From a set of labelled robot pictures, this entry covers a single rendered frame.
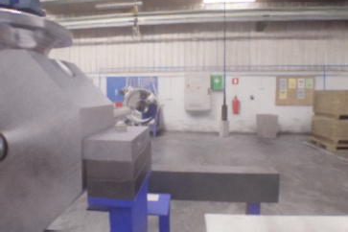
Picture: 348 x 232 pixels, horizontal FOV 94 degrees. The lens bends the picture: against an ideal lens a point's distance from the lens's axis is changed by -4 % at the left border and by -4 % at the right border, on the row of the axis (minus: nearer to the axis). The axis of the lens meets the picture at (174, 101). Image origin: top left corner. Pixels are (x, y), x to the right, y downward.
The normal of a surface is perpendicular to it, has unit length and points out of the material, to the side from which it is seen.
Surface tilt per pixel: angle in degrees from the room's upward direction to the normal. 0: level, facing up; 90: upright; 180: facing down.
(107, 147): 90
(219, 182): 90
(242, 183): 90
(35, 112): 90
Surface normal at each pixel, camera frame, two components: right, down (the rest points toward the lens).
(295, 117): -0.11, 0.04
